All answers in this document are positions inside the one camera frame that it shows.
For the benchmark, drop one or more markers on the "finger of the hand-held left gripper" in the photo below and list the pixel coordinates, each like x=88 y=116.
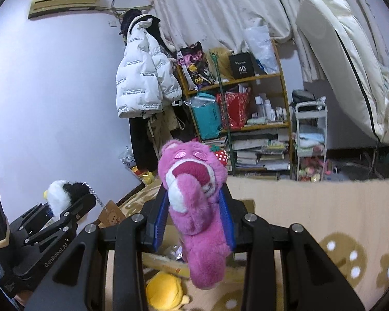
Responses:
x=77 y=207
x=32 y=218

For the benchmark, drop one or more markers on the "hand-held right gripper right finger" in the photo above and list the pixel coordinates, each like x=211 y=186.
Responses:
x=228 y=223

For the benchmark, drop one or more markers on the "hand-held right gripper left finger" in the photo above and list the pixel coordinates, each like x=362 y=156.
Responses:
x=158 y=220

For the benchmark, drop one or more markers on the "black white penguin plush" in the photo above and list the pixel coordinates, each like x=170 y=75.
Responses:
x=60 y=192

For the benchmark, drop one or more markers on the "printed cardboard box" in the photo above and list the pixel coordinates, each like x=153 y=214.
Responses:
x=248 y=204

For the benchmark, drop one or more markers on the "pink bear plush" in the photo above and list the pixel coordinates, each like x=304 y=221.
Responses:
x=197 y=220

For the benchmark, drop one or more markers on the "plastic bag with yellow items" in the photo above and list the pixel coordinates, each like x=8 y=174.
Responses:
x=129 y=158

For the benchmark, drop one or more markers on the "yellow round plush toy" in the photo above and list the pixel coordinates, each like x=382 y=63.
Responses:
x=165 y=291

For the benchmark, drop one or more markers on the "black hanging trousers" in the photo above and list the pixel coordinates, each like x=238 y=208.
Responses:
x=142 y=145

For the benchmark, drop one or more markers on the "large pile of books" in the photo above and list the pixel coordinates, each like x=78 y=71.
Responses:
x=262 y=152

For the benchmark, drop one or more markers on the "small stack of books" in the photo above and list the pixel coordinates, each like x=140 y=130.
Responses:
x=217 y=142

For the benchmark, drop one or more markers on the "beige hanging coat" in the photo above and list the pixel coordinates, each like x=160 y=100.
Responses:
x=163 y=126

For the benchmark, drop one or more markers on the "black hanging garment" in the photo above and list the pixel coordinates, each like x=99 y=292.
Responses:
x=183 y=118

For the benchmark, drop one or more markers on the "teal bag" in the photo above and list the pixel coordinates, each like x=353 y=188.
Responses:
x=206 y=116

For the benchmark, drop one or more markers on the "red patterned bag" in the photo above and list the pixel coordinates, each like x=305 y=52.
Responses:
x=236 y=108

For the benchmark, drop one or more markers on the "green pole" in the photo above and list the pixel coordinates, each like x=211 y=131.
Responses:
x=223 y=103

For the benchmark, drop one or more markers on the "group of cosmetic bottles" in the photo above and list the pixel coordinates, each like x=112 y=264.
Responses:
x=269 y=108

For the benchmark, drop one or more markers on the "white rolling cart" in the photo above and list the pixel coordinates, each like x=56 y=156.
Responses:
x=311 y=105

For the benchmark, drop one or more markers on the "white puffer jacket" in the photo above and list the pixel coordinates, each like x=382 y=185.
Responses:
x=142 y=74

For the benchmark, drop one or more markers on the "black bag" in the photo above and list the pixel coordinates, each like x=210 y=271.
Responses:
x=303 y=95

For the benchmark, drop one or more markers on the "wooden shelf rack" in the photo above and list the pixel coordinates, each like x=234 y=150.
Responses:
x=269 y=76

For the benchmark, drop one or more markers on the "black cardboard box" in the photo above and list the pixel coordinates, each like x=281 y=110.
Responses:
x=243 y=65

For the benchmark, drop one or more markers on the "purple printed tote bag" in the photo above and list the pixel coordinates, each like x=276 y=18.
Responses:
x=194 y=64

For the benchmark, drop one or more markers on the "blonde wig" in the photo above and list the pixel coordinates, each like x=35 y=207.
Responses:
x=225 y=63

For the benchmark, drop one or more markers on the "clear plastic bag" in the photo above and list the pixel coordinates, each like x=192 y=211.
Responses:
x=261 y=48

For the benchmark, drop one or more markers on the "dark knit hat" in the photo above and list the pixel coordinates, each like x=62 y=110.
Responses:
x=129 y=19

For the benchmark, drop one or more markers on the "white folded mattress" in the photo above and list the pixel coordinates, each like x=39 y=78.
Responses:
x=343 y=55

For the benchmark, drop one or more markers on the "beige air conditioner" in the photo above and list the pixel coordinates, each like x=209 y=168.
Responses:
x=64 y=1

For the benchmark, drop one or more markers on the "pale floral curtain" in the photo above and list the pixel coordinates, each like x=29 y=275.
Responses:
x=220 y=6

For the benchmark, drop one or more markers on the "white wall switch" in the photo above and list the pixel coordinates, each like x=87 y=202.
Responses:
x=112 y=23

